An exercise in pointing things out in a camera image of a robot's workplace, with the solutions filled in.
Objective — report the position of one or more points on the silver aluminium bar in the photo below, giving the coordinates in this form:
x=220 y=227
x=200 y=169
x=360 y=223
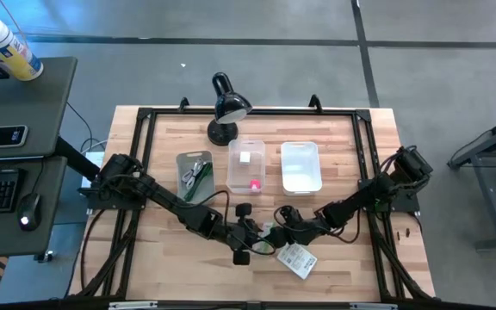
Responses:
x=134 y=305
x=373 y=306

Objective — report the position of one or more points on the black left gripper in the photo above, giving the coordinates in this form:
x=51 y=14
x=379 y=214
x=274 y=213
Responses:
x=240 y=236

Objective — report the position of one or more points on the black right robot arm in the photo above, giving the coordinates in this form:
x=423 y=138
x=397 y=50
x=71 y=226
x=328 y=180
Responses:
x=351 y=204

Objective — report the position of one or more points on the black keyboard tray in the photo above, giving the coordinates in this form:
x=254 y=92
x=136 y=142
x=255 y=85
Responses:
x=15 y=241

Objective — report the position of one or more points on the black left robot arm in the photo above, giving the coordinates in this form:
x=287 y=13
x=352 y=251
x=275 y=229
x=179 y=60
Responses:
x=166 y=200

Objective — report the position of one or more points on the desk caster wheel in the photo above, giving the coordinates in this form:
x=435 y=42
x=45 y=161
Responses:
x=45 y=256

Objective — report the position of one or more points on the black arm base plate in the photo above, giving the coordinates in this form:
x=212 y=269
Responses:
x=398 y=204
x=101 y=202

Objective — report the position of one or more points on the black curved frame bracket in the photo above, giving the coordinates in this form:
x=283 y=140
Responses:
x=183 y=103
x=315 y=102

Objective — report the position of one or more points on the clear plastic bin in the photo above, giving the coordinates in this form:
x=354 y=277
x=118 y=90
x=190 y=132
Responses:
x=248 y=172

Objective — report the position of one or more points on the black desk support beam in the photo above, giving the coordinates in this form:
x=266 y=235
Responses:
x=76 y=159

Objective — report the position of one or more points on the black smartphone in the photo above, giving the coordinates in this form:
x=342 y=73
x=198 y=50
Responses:
x=0 y=136

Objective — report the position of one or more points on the black desk lamp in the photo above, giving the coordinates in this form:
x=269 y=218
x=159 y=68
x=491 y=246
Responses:
x=231 y=107

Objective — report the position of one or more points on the white wall charger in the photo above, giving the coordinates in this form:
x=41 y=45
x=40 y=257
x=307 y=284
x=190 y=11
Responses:
x=245 y=157

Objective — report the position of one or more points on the pink cube charger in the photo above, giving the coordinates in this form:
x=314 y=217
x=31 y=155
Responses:
x=254 y=185

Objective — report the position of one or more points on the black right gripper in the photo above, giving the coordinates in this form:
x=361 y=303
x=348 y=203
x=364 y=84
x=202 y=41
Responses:
x=306 y=230

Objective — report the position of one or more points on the white plastic bin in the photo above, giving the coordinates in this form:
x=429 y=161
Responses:
x=301 y=168

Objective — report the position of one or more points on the black aluminium table frame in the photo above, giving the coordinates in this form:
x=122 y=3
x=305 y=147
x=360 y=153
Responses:
x=252 y=111

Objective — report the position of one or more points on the black neighbouring table frame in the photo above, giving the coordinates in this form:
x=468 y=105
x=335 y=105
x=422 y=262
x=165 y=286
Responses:
x=489 y=202

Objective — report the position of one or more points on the white power box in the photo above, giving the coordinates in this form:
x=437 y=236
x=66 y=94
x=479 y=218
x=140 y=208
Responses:
x=96 y=158

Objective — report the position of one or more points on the black computer mouse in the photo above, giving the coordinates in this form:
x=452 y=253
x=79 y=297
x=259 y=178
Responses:
x=29 y=211

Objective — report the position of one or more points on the black desk top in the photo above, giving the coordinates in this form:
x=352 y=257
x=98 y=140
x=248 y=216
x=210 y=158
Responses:
x=28 y=107

